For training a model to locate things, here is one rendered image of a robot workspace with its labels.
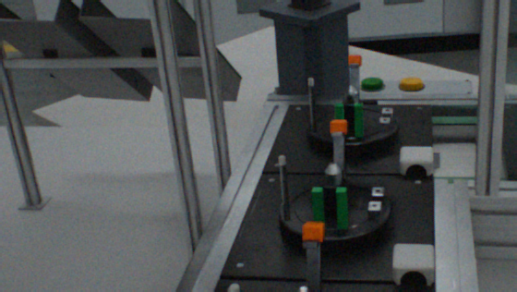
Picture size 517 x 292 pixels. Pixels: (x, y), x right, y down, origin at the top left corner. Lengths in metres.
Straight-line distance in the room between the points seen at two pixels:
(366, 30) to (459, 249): 3.41
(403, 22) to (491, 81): 3.33
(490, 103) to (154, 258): 0.52
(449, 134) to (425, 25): 3.07
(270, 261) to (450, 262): 0.21
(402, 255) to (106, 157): 0.74
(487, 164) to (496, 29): 0.18
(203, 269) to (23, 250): 0.38
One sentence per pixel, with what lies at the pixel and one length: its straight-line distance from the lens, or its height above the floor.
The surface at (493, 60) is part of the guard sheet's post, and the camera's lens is 0.95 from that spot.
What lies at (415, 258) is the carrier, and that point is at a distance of 0.84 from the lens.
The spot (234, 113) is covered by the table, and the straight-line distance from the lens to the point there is 1.55.
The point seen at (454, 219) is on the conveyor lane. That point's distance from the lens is 0.98.
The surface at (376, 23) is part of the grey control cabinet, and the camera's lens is 4.27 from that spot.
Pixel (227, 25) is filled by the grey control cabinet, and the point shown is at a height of 0.25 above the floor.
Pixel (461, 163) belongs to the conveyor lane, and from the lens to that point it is 1.20.
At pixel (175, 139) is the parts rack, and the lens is 0.98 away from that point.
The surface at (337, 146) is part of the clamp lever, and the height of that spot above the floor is 1.04.
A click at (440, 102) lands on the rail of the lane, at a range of 1.30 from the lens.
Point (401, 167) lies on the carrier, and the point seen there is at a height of 0.98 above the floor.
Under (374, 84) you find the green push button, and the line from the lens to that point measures 1.35.
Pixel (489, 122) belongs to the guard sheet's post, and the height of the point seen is 1.06.
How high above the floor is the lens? 1.47
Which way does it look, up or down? 26 degrees down
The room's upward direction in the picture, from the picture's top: 4 degrees counter-clockwise
